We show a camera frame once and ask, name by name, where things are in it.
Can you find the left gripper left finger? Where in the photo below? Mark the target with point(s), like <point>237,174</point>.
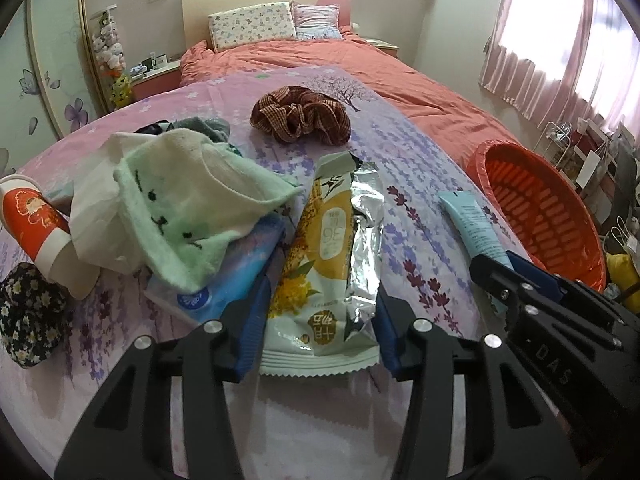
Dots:
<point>124,432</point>

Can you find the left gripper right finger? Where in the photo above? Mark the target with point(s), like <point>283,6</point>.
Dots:
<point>510,432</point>

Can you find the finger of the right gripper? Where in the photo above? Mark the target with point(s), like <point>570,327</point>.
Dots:
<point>500,283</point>
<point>544,282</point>

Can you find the light blue cream tube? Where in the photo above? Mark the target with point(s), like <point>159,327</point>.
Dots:
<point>478,235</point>

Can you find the black white checkered cloth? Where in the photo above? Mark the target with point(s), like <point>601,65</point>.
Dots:
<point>33,315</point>

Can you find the yellow snack wrapper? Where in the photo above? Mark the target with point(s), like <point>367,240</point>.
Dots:
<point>320,320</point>

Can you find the blue tissue pack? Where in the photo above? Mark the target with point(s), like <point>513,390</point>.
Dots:
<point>243,261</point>

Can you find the white plastic bag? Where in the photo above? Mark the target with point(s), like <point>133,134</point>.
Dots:
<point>100,209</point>

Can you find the red white paper cup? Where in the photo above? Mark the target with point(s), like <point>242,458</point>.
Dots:
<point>43,233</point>

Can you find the light green face towel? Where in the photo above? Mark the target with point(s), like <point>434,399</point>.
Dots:
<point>228,195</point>

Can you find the orange plastic basket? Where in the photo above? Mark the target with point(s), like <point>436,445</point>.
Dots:
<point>542,209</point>

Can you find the yellow bag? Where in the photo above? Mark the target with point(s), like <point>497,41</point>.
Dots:
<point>624,275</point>

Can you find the pink floral bed sheet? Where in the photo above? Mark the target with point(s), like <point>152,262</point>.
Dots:
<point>340,427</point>

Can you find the pink curtain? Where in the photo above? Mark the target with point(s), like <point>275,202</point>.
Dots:
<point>562,60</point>

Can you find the coral pink duvet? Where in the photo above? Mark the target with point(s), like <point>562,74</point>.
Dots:
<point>455,124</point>

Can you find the far bedside table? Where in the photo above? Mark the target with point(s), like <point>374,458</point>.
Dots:
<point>384,46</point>

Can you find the brown plaid scrunchie cloth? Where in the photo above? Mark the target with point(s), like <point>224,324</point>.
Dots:
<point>291,113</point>

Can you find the dark green towel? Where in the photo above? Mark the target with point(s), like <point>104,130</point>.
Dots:
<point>216,130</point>

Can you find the pink striped pillow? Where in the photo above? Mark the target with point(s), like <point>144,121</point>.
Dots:
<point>315,22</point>

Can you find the white floral pillow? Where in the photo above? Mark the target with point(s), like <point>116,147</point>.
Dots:
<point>251,24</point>

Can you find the floral glass wardrobe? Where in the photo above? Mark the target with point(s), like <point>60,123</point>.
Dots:
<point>48,84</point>

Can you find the pink bedside table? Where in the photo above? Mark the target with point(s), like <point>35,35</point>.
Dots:
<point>164,79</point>

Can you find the hanging plush toy rack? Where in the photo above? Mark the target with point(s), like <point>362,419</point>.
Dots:
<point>109,59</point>

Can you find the cream pink headboard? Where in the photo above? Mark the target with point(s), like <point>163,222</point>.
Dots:
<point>250,5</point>

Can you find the white wire shelf rack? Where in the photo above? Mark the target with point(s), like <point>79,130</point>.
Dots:
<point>554,142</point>

